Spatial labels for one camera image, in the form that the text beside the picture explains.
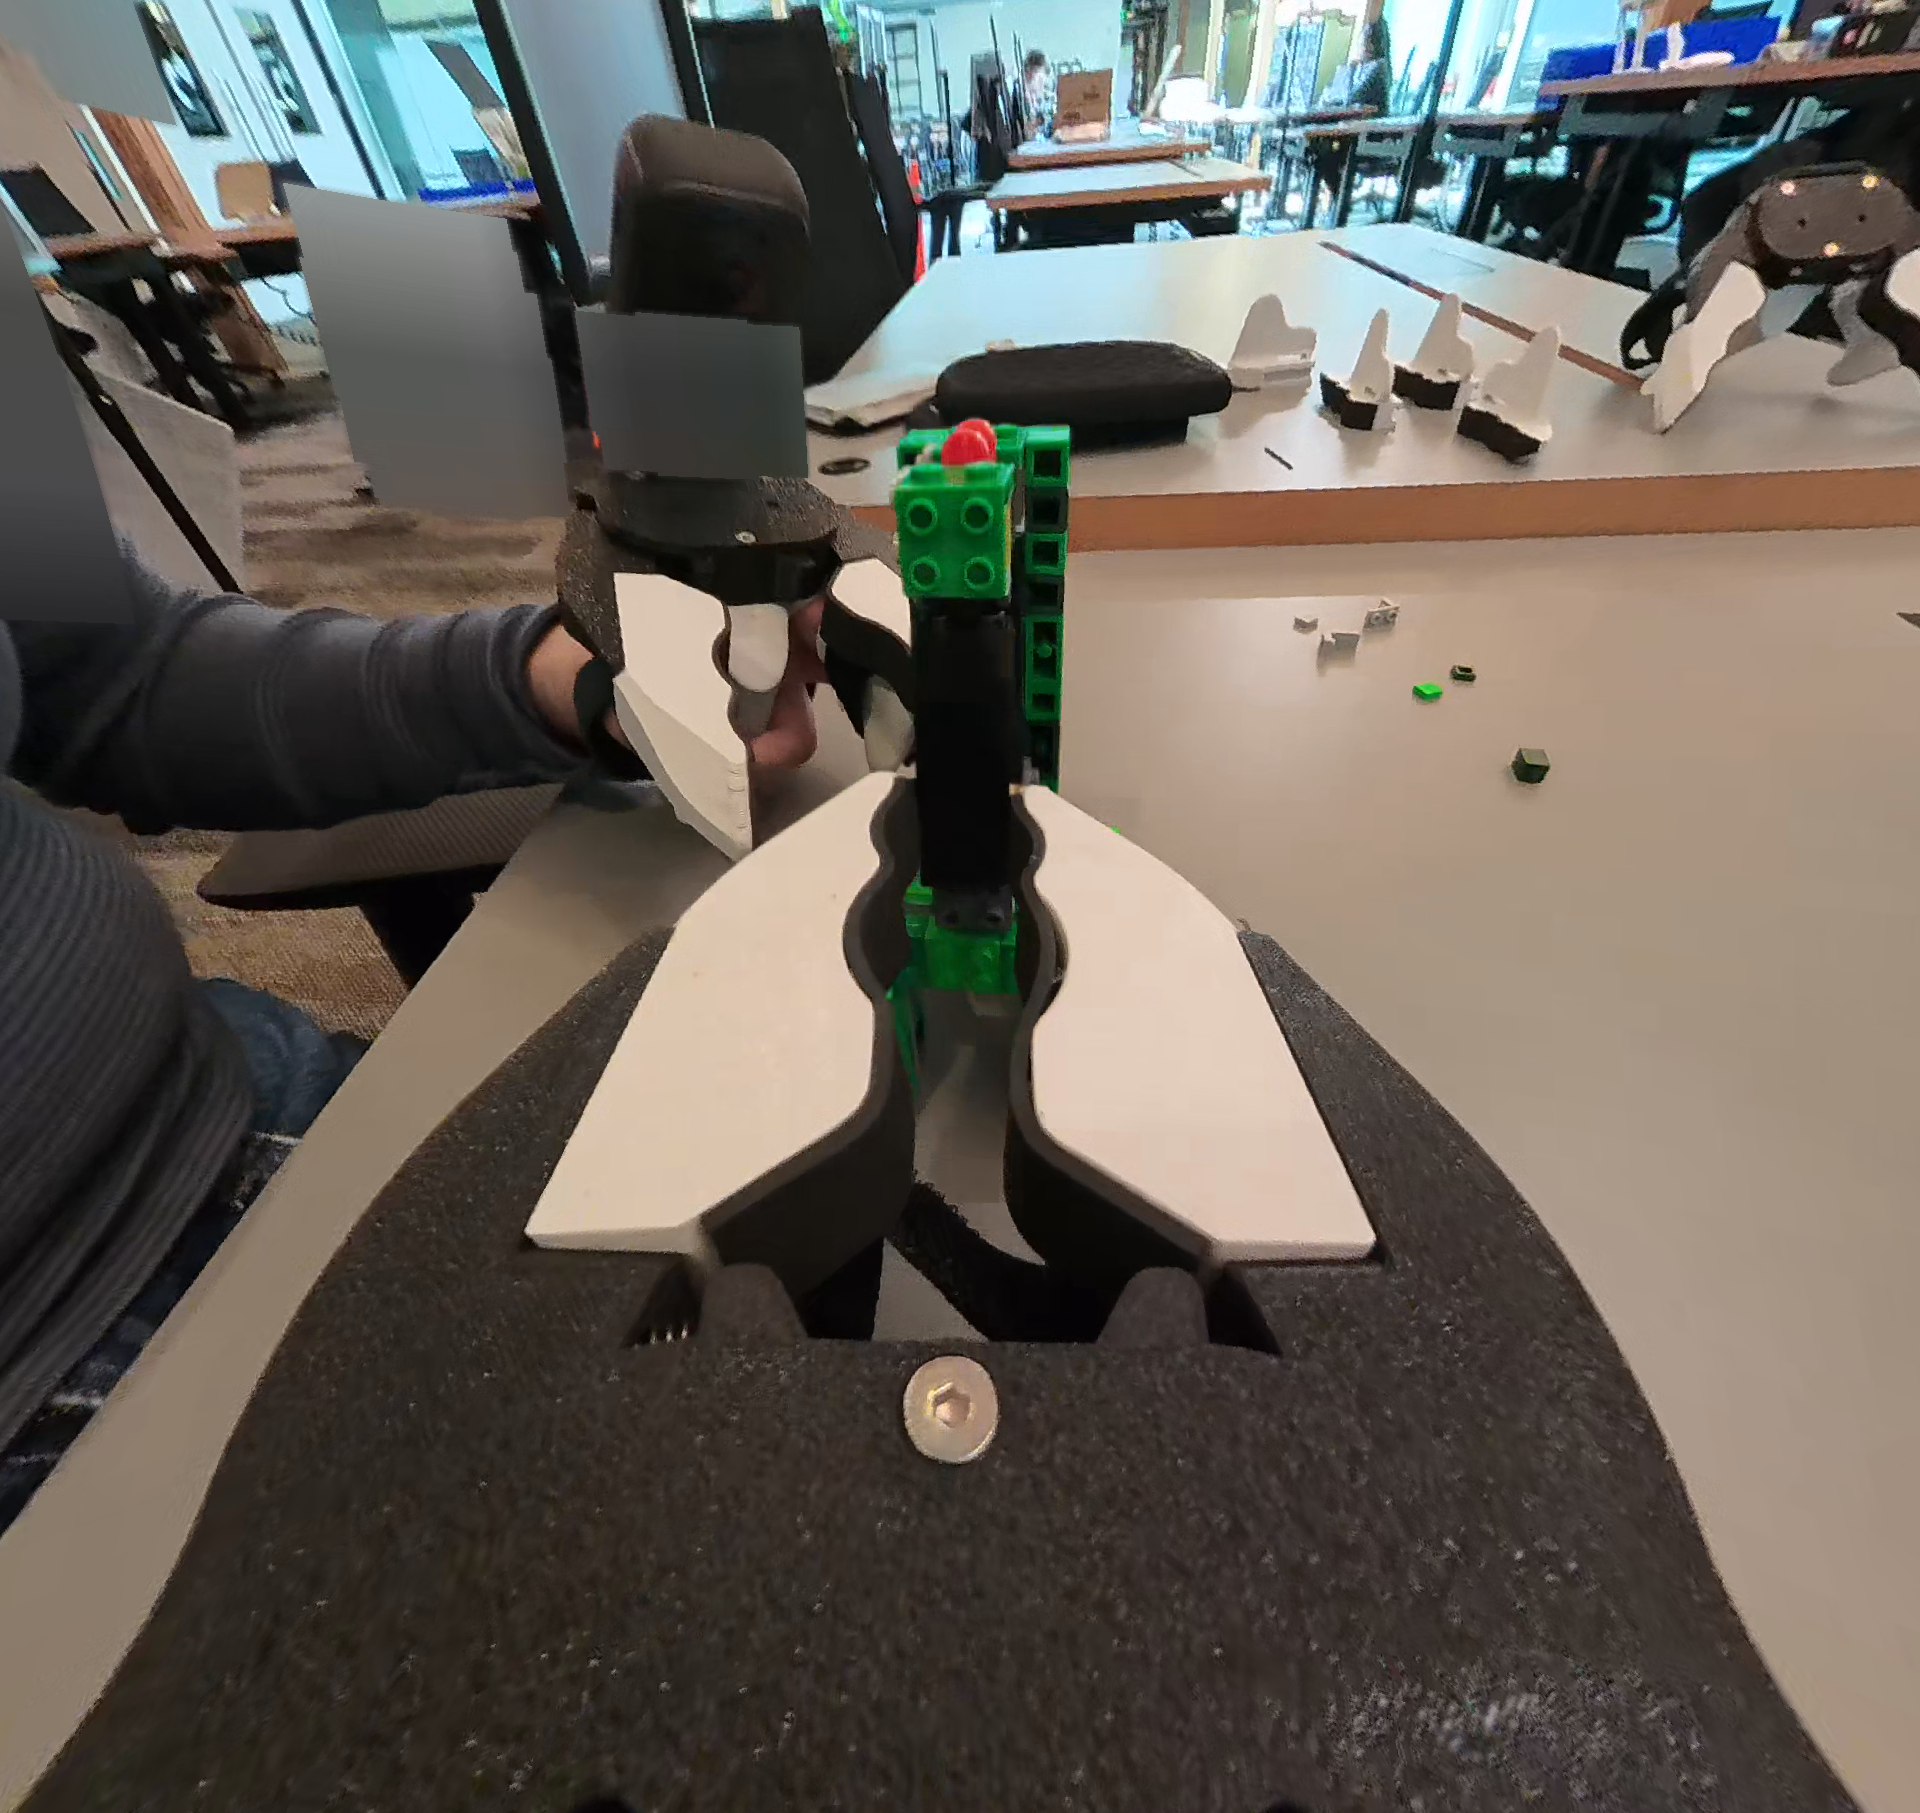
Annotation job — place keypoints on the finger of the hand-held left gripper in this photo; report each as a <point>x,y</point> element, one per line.
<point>674,689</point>
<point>870,595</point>

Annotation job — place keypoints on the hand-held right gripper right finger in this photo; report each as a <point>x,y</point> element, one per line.
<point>1185,1079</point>

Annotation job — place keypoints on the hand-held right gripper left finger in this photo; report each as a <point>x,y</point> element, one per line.
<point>735,1079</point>

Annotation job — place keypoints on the green brick frame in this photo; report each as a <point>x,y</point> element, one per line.
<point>953,538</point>

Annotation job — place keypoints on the red round brick piece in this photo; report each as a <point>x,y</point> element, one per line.
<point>972,443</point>

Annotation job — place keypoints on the black brick column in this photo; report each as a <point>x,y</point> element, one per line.
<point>972,763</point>

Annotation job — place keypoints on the person's left forearm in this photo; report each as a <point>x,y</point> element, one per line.
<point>301,703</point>

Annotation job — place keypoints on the grey desk with wooden edge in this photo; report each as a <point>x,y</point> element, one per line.
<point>1170,291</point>

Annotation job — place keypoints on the person's left hand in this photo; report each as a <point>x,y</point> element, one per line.
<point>563,689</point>

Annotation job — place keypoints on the white paper sheet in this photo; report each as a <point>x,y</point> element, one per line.
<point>870,406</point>

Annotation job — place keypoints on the black mesh pad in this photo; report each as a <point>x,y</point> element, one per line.
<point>1080,388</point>

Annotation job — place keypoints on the black high-back chair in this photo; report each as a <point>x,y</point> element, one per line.
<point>794,192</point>

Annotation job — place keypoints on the person's blue jeans leg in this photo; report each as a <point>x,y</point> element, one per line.
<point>278,1092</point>

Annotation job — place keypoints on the loose white finger part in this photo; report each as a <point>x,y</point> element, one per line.
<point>1443,342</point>
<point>1272,342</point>
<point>1369,373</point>
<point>1522,388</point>

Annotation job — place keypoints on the brown cardboard box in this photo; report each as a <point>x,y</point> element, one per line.
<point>1083,102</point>

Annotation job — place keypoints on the person's grey sweater torso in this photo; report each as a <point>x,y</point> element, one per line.
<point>91,1092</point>

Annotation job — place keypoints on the long wooden work table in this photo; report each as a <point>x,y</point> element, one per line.
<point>1724,77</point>

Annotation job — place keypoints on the blue storage bins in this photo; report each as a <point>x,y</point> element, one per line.
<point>1724,43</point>

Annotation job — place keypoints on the spare hand-held gripper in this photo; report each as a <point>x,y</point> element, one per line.
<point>1822,231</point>

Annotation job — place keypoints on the wall poster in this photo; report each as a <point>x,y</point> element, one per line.
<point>189,72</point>
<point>284,72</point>

